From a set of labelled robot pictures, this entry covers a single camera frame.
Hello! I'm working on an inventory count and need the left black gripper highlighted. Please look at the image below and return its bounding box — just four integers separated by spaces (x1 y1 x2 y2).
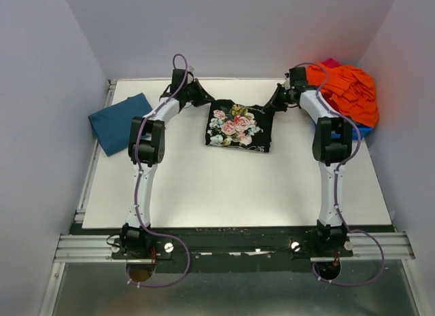
183 78 214 107

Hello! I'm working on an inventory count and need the black t-shirt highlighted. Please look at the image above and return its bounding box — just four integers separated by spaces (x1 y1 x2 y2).
205 100 275 153

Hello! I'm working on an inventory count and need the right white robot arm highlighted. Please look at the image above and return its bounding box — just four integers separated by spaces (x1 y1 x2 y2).
265 63 361 256

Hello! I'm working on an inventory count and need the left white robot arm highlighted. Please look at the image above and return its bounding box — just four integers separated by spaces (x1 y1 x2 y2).
120 67 214 258

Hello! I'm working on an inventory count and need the pink t-shirt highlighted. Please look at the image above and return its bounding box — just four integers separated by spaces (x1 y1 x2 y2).
321 58 342 69

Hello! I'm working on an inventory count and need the orange t-shirt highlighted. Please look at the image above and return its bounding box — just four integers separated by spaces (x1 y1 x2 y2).
307 63 379 127

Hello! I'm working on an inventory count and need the folded teal t-shirt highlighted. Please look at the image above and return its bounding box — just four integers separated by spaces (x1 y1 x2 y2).
88 93 152 156

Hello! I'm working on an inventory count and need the blue plastic bin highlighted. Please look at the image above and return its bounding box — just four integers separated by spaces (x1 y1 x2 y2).
331 124 373 141

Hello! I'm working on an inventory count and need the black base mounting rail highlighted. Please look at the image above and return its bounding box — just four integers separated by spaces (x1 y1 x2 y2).
111 226 354 275

